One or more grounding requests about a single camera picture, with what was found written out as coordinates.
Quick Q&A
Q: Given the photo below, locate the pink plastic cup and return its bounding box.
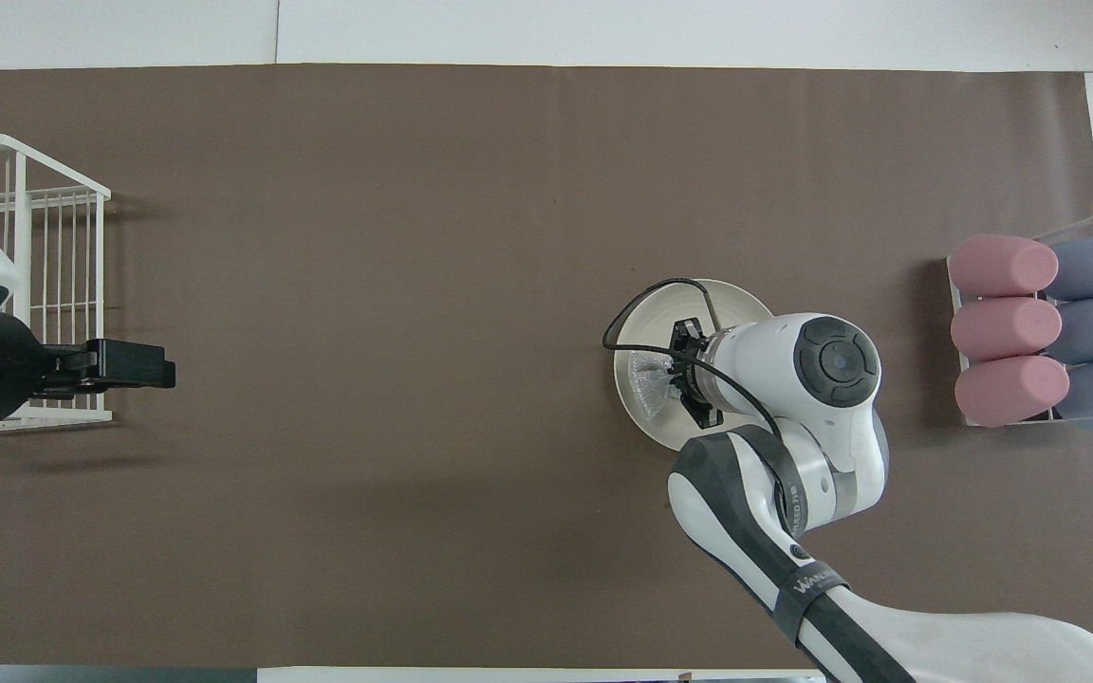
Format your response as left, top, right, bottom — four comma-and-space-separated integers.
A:
948, 234, 1061, 298
954, 355, 1072, 429
951, 297, 1064, 362

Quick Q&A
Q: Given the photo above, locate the silver mesh sponge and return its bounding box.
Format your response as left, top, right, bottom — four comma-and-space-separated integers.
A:
629, 350, 690, 419

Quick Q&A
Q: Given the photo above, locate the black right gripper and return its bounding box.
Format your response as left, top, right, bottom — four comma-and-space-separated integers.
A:
670, 318, 725, 431

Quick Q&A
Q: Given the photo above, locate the cream round plate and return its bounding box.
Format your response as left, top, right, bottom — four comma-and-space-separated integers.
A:
614, 279, 775, 452

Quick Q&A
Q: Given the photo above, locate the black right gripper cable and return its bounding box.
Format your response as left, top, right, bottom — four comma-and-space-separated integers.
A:
602, 277, 787, 452

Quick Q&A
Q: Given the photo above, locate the brown table mat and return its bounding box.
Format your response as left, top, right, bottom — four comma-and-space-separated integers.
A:
0, 64, 1093, 670

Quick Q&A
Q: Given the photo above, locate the white wire dish rack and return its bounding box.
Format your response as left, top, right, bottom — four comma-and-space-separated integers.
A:
0, 133, 114, 434

